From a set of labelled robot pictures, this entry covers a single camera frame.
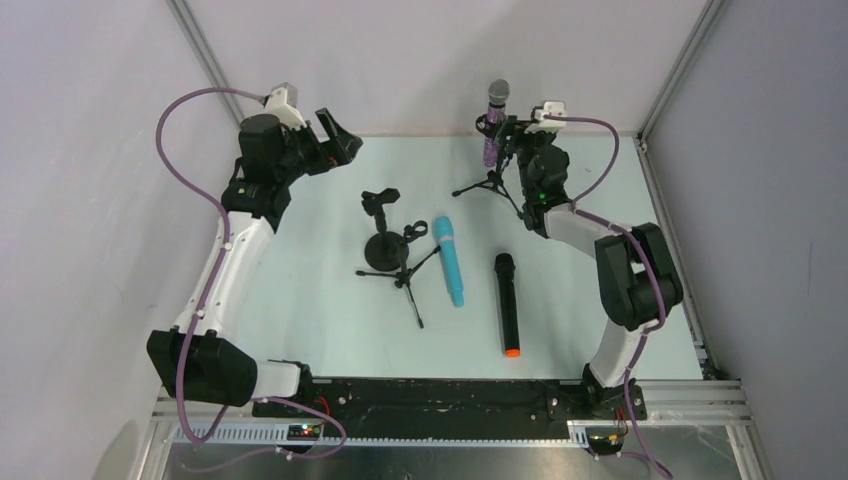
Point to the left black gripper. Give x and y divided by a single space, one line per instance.
319 142

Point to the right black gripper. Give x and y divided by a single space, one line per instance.
515 130

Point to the black tripod shock-mount stand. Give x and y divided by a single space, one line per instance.
492 184

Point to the purple glitter microphone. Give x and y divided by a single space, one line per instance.
498 93

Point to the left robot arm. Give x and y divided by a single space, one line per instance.
198 358

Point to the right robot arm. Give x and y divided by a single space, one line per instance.
637 279

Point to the black small tripod stand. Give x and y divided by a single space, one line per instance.
402 276

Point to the black round-base mic stand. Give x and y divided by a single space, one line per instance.
385 251

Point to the turquoise microphone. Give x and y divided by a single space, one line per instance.
445 236

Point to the black microphone orange end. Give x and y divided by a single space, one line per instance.
505 270

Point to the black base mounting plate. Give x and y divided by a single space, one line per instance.
466 410

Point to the left circuit board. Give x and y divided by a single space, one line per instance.
303 432

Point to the circuit board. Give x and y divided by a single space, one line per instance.
601 446
303 432

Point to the right circuit board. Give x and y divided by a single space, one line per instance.
601 446

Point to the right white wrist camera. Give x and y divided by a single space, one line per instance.
550 112

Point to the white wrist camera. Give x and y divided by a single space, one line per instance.
550 112
281 103

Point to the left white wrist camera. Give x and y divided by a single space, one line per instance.
281 103

